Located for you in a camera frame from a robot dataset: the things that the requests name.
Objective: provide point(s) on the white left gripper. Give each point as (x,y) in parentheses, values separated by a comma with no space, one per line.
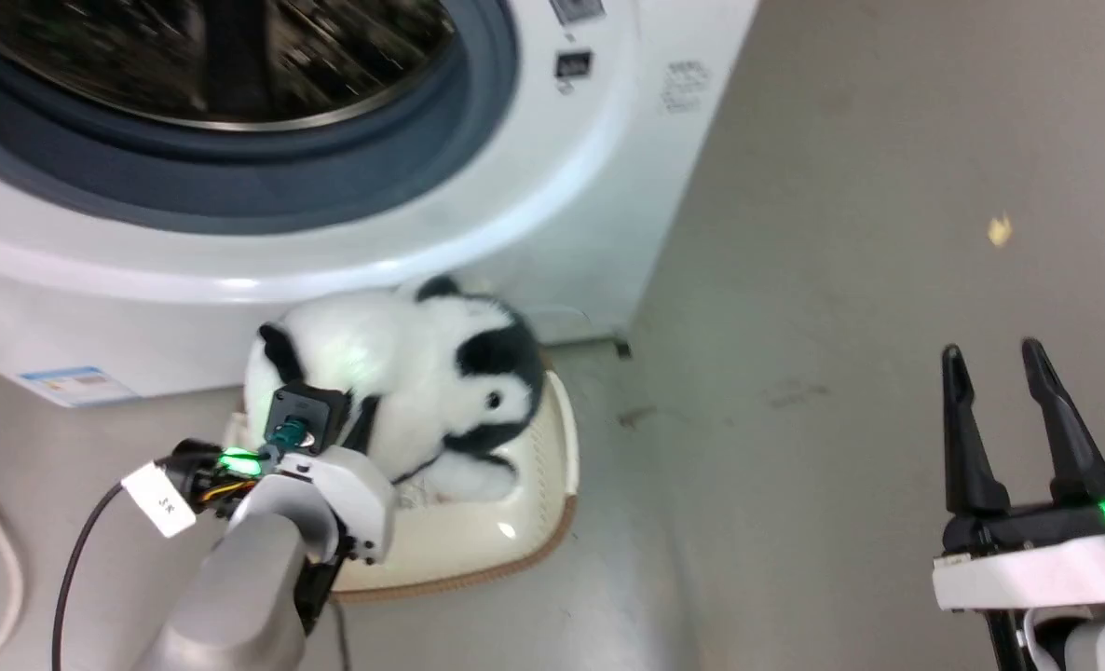
(347,489)

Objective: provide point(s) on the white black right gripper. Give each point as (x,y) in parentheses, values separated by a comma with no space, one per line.
(1037,559)

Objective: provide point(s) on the black white plush panda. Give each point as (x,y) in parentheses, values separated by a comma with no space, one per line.
(394,363)

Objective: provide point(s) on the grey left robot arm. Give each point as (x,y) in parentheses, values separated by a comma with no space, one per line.
(236,606)

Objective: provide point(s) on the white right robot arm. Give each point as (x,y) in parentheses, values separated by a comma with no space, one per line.
(1093,643)

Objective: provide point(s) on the cream plastic laundry basket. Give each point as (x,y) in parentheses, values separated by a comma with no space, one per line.
(478,531)

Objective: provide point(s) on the white front-load washing machine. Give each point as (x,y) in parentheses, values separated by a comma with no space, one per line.
(552,186)

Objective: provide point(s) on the small yellow floor scrap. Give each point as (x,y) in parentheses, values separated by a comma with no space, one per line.
(1000,229)

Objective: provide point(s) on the grey rubber door gasket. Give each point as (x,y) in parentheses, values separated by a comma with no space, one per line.
(236,177)

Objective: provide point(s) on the blue white energy label sticker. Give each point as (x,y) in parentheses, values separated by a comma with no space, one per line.
(77,385)

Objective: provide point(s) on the stainless steel washer drum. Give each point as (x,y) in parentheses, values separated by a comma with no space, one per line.
(236,56)

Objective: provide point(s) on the small dark square sticker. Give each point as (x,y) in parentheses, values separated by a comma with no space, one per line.
(573,64)

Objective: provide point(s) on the grey rectangular washer sticker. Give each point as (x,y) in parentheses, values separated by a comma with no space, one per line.
(578,8)

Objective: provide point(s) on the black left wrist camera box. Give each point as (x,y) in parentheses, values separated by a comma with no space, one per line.
(306,412)

